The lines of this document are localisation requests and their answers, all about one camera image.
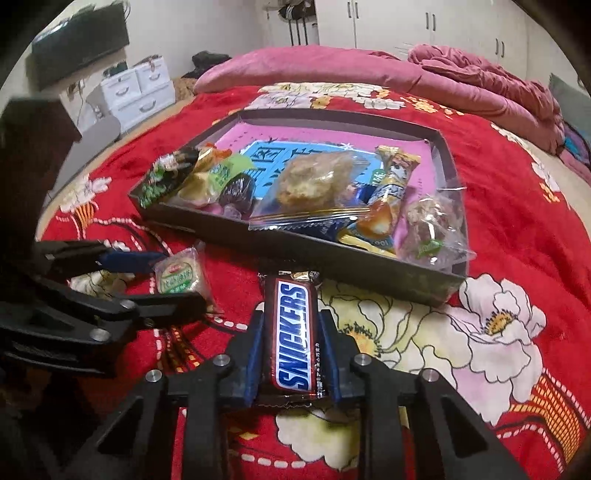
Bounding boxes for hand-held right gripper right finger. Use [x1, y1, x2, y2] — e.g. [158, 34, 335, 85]
[318, 307, 529, 480]

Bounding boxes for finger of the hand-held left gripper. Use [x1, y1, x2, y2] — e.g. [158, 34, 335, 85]
[38, 274, 208, 345]
[34, 239, 168, 278]

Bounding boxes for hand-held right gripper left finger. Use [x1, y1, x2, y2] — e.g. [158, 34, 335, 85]
[88, 302, 271, 480]

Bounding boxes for small square pastry packet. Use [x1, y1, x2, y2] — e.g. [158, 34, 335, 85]
[152, 247, 225, 317]

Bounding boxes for brown chocolate bar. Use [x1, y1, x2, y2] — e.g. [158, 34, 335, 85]
[257, 270, 331, 407]

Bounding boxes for black green pea snack packet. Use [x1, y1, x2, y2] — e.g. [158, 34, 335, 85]
[137, 147, 200, 209]

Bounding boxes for dark shallow cardboard box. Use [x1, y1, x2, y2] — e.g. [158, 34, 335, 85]
[128, 108, 469, 308]

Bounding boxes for orange wafer packet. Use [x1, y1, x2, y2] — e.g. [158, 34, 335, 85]
[178, 143, 222, 206]

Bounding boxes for brown candy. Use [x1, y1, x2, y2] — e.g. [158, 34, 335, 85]
[219, 178, 257, 215]

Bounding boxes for light green snack packet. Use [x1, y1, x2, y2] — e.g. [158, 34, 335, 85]
[208, 154, 257, 195]

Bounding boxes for clear nut candy packet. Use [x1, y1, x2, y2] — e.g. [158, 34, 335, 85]
[394, 187, 476, 271]

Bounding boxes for blue cookie packet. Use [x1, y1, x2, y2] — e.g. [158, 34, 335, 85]
[318, 182, 384, 241]

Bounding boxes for clear large pastry packet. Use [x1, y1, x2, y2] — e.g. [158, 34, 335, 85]
[248, 152, 372, 232]

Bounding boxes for yellow cake packet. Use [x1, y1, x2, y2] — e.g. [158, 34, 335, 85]
[337, 145, 422, 257]

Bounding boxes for white drawer cabinet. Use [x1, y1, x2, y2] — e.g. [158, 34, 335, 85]
[88, 58, 176, 134]

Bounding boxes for black television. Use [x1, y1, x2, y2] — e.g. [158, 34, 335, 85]
[28, 2, 130, 90]

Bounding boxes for pink book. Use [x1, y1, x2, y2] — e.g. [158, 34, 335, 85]
[217, 122, 430, 217]

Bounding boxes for brown plush blanket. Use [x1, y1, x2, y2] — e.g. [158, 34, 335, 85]
[173, 76, 199, 100]

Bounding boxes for black clothes pile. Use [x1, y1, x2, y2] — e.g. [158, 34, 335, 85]
[182, 52, 232, 79]

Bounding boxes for hanging bags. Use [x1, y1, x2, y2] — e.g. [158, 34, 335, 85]
[277, 0, 319, 47]

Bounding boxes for pink cloth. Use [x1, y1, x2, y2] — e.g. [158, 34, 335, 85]
[558, 148, 591, 185]

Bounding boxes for pink crumpled quilt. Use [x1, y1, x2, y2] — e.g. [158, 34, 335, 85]
[406, 44, 566, 155]

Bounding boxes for colourful striped cloth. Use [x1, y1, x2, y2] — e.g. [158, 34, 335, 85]
[561, 122, 591, 167]

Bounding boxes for white wardrobe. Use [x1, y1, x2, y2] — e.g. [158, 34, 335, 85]
[263, 0, 532, 75]

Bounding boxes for grey padded headboard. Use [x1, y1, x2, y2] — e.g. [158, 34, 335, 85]
[549, 74, 583, 125]

